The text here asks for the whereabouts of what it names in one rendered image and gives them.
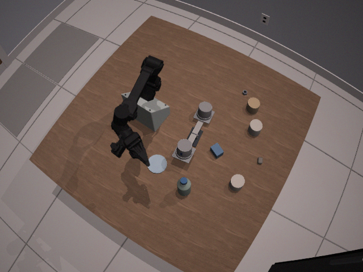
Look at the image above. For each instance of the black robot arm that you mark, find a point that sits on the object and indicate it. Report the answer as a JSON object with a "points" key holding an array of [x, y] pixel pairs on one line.
{"points": [[146, 86]]}

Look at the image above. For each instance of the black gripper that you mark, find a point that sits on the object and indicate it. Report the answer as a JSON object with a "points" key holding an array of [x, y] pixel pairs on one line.
{"points": [[134, 144]]}

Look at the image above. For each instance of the grey balance beam with round pans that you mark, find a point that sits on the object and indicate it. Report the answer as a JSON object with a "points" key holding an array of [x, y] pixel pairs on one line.
{"points": [[194, 136]]}

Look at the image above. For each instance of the tan cylinder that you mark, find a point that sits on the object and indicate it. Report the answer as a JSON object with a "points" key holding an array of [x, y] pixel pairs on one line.
{"points": [[253, 105]]}

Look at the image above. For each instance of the grey round dish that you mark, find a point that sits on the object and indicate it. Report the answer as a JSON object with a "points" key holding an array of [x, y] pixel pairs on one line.
{"points": [[157, 164]]}

